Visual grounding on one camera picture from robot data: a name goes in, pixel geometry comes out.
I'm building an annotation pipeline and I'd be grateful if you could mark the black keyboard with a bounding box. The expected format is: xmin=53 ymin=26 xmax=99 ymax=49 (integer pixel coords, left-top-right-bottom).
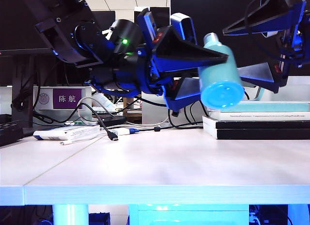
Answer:
xmin=0 ymin=115 xmax=25 ymax=147

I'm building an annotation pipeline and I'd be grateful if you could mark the purple name sign holder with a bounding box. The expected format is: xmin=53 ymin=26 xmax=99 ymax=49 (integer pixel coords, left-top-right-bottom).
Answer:
xmin=33 ymin=86 xmax=92 ymax=111

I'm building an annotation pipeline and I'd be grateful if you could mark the black USB cable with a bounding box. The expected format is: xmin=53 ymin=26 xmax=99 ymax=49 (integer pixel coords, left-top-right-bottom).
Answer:
xmin=32 ymin=103 xmax=119 ymax=142

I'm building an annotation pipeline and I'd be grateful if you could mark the dark monitor stand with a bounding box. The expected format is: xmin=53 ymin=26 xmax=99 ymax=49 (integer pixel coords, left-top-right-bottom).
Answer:
xmin=11 ymin=56 xmax=34 ymax=129

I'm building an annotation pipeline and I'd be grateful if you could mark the white and blue booklet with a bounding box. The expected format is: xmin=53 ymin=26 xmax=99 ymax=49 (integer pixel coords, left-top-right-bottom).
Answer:
xmin=32 ymin=125 xmax=101 ymax=141

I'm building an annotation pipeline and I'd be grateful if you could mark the white desk partition panel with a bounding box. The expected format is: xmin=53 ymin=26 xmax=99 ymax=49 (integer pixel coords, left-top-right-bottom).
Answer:
xmin=141 ymin=91 xmax=206 ymax=125

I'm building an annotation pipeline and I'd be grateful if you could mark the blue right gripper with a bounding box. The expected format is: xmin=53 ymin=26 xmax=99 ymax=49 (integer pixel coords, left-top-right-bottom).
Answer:
xmin=222 ymin=0 xmax=310 ymax=94

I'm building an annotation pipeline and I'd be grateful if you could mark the white adapter with blue plug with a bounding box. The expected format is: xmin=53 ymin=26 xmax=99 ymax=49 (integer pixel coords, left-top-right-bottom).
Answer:
xmin=110 ymin=127 xmax=140 ymax=136

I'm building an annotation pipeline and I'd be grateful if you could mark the black monitor with button row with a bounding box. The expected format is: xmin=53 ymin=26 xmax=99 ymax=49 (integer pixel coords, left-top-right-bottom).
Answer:
xmin=0 ymin=0 xmax=80 ymax=56

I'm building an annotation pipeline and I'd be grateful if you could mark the white book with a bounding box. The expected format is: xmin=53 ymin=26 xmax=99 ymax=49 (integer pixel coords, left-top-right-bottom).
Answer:
xmin=208 ymin=111 xmax=310 ymax=121

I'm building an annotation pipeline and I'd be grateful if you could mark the round white table leg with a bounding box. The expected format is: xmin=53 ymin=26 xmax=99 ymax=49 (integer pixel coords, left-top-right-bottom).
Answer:
xmin=52 ymin=204 xmax=89 ymax=225

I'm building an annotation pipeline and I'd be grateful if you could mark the white tube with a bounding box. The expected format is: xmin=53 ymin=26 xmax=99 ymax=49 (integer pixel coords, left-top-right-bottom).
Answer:
xmin=92 ymin=92 xmax=116 ymax=111

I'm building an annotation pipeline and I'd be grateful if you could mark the white monitor stand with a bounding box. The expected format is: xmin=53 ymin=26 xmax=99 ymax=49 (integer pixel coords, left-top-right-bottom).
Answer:
xmin=243 ymin=86 xmax=265 ymax=102

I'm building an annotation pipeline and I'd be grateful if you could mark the teal spray bottle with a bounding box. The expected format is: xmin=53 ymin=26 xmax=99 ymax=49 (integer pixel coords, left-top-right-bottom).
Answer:
xmin=197 ymin=33 xmax=245 ymax=109

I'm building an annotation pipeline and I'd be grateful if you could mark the white table side panel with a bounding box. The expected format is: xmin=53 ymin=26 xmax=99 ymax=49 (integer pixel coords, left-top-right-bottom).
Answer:
xmin=287 ymin=203 xmax=310 ymax=225

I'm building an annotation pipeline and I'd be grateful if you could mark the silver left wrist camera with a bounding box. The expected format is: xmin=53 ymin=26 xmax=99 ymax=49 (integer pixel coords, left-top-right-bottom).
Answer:
xmin=170 ymin=13 xmax=197 ymax=45

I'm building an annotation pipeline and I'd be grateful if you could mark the black cable with ferrite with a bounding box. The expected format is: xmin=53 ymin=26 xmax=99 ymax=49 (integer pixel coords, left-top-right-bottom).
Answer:
xmin=139 ymin=108 xmax=204 ymax=133

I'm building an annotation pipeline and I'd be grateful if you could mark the teal book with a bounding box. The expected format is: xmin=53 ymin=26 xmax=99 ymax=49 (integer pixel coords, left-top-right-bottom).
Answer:
xmin=219 ymin=101 xmax=310 ymax=113

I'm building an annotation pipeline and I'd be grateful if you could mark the large black AOC monitor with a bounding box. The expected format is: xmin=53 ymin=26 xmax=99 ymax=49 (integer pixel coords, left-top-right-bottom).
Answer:
xmin=170 ymin=0 xmax=310 ymax=77

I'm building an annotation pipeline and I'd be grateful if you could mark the flat black box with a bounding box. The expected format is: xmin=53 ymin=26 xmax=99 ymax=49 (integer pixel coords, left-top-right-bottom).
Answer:
xmin=96 ymin=115 xmax=127 ymax=127

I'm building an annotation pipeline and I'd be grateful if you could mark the wooden box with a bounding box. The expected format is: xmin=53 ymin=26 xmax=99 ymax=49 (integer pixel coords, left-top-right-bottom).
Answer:
xmin=123 ymin=96 xmax=142 ymax=124

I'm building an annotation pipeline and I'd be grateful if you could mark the white drawer cabinet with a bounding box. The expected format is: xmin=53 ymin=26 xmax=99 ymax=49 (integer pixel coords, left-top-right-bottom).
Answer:
xmin=128 ymin=203 xmax=249 ymax=225

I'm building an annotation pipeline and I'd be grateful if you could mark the wide black monitor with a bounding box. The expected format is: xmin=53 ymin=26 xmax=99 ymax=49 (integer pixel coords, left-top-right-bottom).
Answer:
xmin=0 ymin=11 xmax=116 ymax=87

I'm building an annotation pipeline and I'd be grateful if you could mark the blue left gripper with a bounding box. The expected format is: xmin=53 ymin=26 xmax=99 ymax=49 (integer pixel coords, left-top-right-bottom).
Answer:
xmin=135 ymin=7 xmax=230 ymax=114

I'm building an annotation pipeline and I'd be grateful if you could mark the upright black AOC monitor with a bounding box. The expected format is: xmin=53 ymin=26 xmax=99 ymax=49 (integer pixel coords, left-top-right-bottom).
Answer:
xmin=134 ymin=6 xmax=171 ymax=30

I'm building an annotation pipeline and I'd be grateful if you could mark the black looped cable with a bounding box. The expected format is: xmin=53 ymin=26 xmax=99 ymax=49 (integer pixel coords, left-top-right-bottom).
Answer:
xmin=183 ymin=99 xmax=209 ymax=126

